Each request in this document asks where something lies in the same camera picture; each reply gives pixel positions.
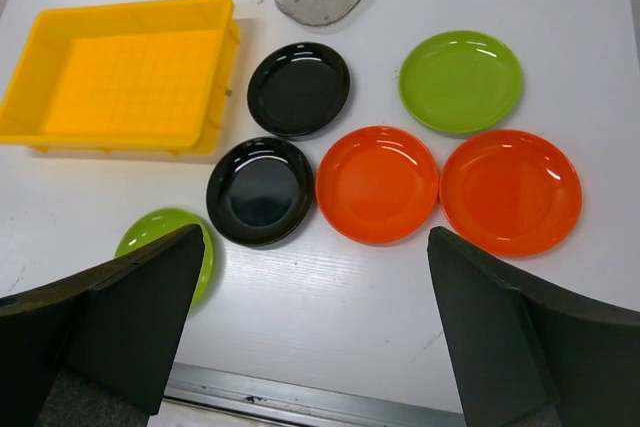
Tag yellow plastic bin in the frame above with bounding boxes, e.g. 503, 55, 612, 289
1, 0, 240, 155

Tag green plate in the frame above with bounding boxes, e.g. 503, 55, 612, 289
398, 30, 524, 135
114, 207, 215, 307

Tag black plate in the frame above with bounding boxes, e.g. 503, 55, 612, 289
247, 42, 351, 138
206, 137, 315, 247

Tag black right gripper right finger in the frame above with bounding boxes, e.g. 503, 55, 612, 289
427, 227, 639, 426

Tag orange plate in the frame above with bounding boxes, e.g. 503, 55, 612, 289
315, 125, 439, 244
439, 129, 583, 258

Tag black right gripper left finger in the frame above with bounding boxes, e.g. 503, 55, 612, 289
1, 224, 205, 426

